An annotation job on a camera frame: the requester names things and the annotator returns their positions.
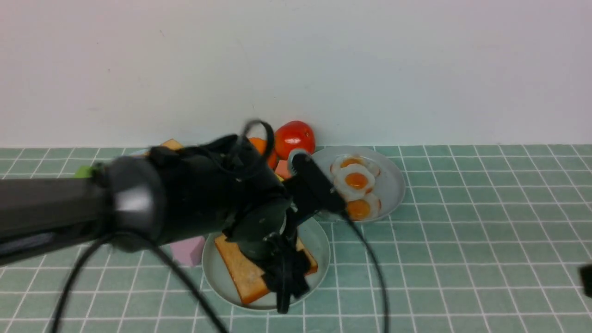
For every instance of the grey right egg plate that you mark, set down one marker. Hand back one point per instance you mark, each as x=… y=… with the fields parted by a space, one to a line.
x=390 y=184

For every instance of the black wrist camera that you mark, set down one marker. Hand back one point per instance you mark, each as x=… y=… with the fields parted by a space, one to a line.
x=310 y=189

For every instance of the green cube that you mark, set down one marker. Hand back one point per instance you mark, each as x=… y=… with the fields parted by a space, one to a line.
x=84 y=172

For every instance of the lilac pink cube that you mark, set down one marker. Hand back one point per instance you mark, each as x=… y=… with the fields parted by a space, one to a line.
x=188 y=252

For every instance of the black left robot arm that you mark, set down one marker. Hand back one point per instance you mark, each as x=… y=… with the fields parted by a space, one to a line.
x=117 y=206

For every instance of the salmon pink cube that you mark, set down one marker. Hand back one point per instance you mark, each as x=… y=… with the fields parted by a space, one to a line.
x=283 y=170

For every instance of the toast slice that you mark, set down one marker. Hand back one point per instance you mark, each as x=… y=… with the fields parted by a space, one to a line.
x=247 y=277
x=172 y=144

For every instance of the green centre plate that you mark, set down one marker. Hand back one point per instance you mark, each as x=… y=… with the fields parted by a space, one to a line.
x=216 y=274

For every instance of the red tomato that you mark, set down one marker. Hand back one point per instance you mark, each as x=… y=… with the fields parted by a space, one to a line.
x=294 y=135

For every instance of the fried egg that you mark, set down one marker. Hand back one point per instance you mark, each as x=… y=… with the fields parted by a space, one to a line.
x=349 y=159
x=353 y=181
x=364 y=209

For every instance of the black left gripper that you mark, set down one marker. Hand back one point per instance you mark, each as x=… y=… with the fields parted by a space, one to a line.
x=214 y=188

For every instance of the orange fruit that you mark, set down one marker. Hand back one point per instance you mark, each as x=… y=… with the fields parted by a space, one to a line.
x=260 y=144

